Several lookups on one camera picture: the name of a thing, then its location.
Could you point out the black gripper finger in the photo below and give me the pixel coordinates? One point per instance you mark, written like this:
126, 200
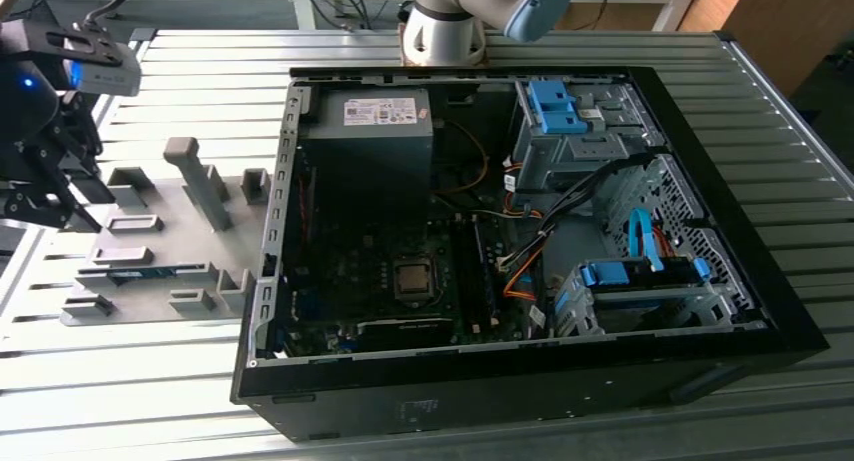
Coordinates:
69, 141
27, 203

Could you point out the green RAM stick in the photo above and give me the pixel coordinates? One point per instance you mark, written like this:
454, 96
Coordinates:
143, 273

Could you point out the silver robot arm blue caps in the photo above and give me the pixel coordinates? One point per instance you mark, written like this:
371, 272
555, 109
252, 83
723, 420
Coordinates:
440, 36

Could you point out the empty black RAM slot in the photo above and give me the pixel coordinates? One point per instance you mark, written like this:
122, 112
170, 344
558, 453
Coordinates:
464, 276

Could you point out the installed RAM stick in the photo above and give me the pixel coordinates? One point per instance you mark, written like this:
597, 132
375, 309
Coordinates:
487, 276

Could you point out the grey parts rack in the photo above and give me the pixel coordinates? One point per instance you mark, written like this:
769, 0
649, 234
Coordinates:
174, 231

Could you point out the grey power supply unit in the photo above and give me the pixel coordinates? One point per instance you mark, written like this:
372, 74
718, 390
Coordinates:
374, 146

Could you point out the green motherboard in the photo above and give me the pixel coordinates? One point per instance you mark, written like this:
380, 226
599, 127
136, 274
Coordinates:
347, 281

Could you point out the CPU in socket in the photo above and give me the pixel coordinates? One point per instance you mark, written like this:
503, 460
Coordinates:
412, 278

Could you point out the black graphics card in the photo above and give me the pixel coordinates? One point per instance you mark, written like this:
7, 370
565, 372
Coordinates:
403, 333

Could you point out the black open PC case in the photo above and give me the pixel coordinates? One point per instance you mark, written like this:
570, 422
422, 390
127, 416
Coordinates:
467, 396

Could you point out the grey metal drive cage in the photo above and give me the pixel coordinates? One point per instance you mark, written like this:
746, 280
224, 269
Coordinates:
581, 153

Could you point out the hard disk in blue carrier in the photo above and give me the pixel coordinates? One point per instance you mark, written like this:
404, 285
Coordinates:
641, 273

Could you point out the brown wooden cabinet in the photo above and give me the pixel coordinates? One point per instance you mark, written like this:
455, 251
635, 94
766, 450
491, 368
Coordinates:
781, 26

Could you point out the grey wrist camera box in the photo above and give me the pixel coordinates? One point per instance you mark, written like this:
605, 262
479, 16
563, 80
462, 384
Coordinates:
110, 78

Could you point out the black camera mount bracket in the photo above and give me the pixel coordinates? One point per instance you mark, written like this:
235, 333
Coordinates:
53, 41

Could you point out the blue plastic drive bracket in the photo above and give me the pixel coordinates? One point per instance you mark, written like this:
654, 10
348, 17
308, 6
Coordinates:
557, 108

